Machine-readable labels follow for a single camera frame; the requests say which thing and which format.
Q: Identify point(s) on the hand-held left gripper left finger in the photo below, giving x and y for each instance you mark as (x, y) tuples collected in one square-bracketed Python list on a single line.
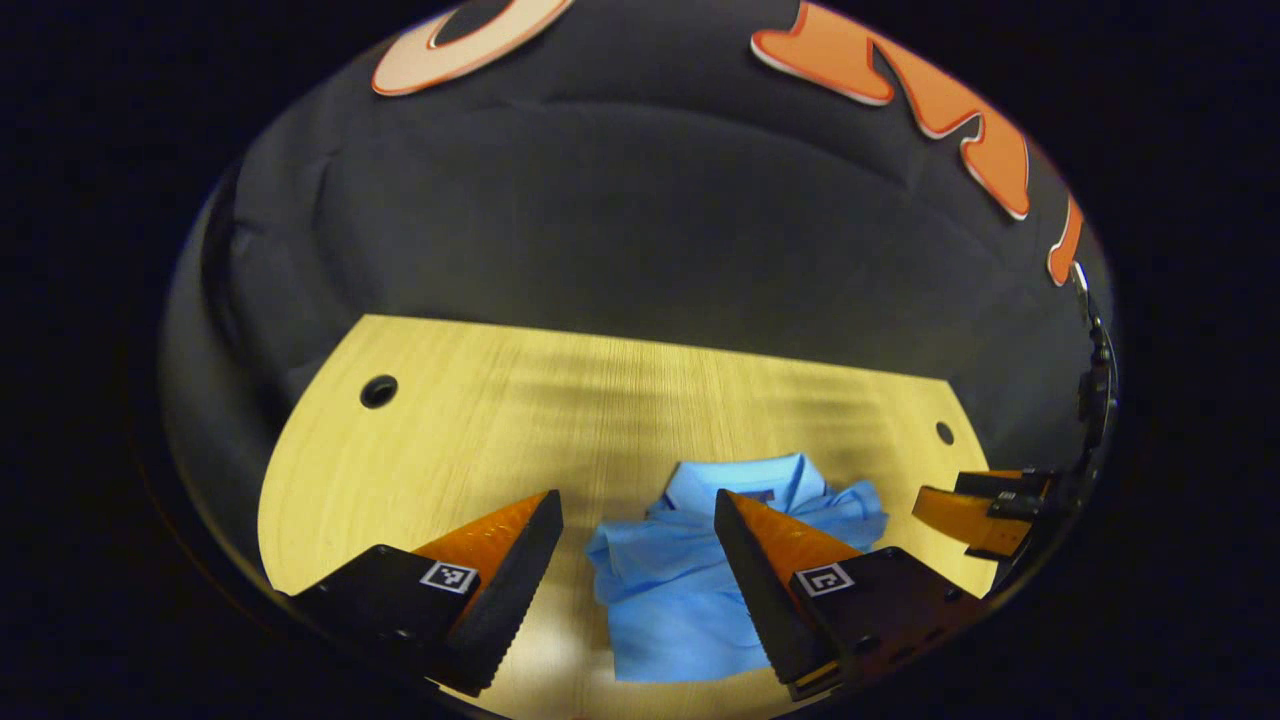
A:
[(510, 590)]

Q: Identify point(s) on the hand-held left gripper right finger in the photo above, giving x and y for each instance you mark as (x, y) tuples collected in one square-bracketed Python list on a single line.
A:
[(755, 590)]

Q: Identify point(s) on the black backdrop cloth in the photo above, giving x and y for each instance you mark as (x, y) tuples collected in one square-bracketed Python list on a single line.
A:
[(600, 200)]

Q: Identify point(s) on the light blue T-shirt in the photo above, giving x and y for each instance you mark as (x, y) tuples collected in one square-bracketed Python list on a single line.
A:
[(660, 600)]

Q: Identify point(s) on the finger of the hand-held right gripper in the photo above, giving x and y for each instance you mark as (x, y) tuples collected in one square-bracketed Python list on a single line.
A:
[(1010, 483), (965, 518)]

